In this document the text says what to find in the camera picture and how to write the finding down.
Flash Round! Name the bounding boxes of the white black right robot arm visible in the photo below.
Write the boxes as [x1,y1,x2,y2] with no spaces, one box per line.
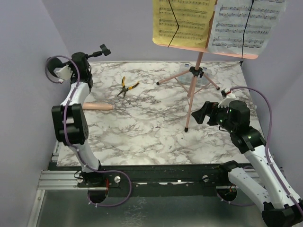
[191,100,303,227]

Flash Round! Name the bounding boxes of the white paper sheet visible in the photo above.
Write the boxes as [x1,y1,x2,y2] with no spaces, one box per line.
[207,0,287,58]

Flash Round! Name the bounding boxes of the clear plastic organizer box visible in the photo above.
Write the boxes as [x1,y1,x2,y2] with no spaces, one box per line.
[177,63,212,88]

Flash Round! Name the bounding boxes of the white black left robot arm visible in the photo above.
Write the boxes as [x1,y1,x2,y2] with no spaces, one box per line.
[46,52,105,187]

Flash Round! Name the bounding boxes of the yellow handled pliers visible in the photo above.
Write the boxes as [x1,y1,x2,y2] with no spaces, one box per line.
[117,76,140,98]

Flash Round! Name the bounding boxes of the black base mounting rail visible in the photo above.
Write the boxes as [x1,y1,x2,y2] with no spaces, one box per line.
[48,161,260,197]

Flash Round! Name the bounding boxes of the yellow sheet music page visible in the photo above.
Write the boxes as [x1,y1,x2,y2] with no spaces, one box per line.
[152,0,216,48]

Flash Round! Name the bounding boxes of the pink toy microphone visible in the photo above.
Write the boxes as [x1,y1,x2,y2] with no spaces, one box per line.
[82,103,114,111]

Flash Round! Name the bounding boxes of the black microphone stand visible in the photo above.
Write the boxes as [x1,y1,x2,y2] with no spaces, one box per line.
[46,44,111,77]

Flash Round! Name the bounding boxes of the pink perforated music stand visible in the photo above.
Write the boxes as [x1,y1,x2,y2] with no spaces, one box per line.
[152,0,287,132]

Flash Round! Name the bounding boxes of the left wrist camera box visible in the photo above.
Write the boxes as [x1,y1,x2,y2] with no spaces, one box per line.
[54,65,73,82]

